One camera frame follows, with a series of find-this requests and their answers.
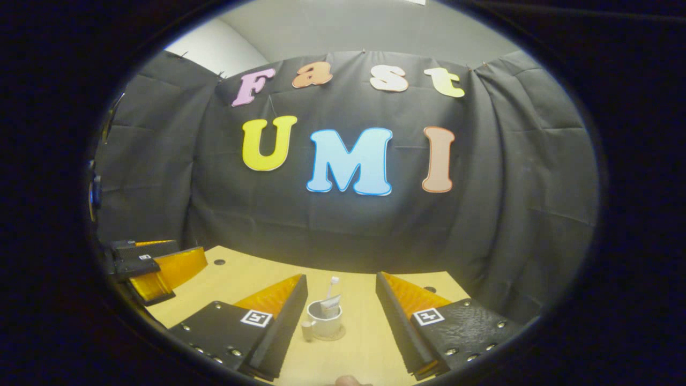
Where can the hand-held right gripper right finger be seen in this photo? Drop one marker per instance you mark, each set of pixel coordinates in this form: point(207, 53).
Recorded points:
point(394, 313)

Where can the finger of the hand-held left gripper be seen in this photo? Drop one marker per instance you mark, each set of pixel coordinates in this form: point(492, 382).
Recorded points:
point(136, 267)
point(150, 249)

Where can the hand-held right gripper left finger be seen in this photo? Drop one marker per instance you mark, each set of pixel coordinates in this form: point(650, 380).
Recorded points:
point(284, 316)

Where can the white cup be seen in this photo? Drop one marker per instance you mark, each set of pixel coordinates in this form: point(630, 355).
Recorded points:
point(324, 324)

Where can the white toothpaste tube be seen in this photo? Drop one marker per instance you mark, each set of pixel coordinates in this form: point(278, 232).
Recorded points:
point(331, 308)

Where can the round cork coaster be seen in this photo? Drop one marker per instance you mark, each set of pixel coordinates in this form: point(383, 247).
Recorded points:
point(337, 336)

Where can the white toothbrush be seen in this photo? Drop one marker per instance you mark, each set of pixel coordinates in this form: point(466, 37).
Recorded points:
point(333, 284)

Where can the light wooden desktop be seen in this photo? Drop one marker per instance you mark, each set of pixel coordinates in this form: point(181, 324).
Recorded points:
point(353, 354)

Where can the black backdrop cloth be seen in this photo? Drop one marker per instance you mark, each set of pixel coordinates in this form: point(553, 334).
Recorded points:
point(348, 230)

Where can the ceiling light panel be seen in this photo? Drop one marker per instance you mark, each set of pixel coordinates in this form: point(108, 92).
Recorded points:
point(416, 1)

